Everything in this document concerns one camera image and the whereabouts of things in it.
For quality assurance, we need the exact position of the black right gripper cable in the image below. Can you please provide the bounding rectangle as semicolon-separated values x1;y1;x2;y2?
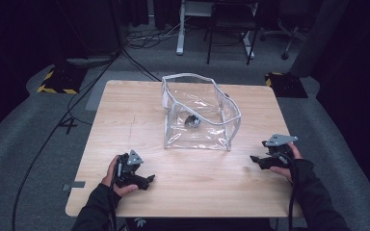
285;153;300;231

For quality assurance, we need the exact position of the person's left hand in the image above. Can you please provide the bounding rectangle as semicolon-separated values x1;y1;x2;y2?
100;155;140;197

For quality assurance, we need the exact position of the small white toy car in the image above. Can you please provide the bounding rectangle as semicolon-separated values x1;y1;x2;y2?
183;114;202;129

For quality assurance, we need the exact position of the clear plastic bag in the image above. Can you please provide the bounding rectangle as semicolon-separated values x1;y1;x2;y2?
161;72;242;152

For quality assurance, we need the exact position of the white desk leg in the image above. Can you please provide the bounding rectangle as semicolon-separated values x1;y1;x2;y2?
241;30;256;60
175;0;188;57

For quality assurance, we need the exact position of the office chair wheeled base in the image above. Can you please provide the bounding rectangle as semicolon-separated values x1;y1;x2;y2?
258;17;306;62

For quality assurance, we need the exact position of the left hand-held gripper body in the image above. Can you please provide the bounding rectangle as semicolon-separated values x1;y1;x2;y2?
115;149;149;191

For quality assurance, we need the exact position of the person's right hand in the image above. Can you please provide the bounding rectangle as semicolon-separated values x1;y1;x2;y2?
269;141;304;185

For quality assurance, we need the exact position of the black metal chair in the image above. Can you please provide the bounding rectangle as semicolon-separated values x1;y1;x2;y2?
203;0;260;66

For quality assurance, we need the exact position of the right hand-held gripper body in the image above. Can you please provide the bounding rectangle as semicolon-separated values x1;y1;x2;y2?
257;133;299;170

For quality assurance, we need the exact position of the grey curtain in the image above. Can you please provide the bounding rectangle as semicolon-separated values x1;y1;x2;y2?
288;0;350;79

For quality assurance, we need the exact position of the striped black stand base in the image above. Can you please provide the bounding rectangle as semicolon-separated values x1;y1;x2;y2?
37;64;88;95
264;71;309;99

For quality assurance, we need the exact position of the bundle of floor cables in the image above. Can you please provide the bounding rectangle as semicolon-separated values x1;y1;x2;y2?
124;15;187;50

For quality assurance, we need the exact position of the long black floor cable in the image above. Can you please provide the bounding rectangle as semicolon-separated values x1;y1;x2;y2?
11;47;123;231

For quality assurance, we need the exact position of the grey tape strip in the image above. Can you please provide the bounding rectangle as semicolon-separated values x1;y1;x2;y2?
62;180;87;193

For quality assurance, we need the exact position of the black tape cross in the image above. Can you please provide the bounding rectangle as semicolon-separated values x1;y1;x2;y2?
57;116;78;136

